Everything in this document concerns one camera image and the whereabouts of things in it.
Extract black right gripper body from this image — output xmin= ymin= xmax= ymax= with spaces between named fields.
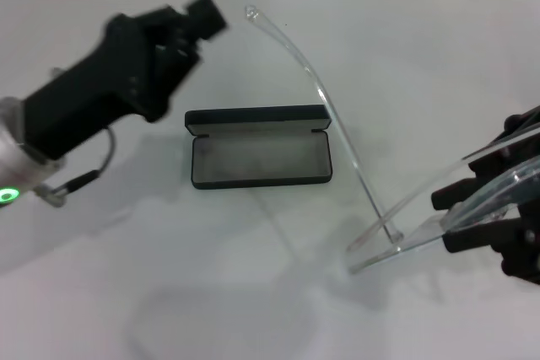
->
xmin=499 ymin=244 xmax=540 ymax=287

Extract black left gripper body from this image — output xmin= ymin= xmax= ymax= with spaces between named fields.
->
xmin=23 ymin=8 xmax=170 ymax=162

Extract clear white glasses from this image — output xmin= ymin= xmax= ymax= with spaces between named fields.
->
xmin=244 ymin=4 xmax=540 ymax=275

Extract black glasses case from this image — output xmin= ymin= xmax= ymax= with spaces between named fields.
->
xmin=184 ymin=104 xmax=334 ymax=191

